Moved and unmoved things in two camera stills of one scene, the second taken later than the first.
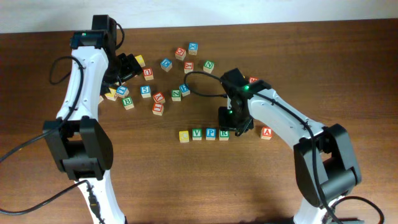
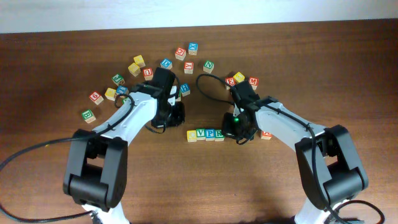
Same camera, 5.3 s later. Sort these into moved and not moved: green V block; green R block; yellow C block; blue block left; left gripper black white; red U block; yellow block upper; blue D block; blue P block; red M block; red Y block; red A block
Moved: yellow C block; green R block; green V block; left gripper black white
Not moved: blue D block; red U block; red Y block; red A block; yellow block upper; blue block left; red M block; blue P block
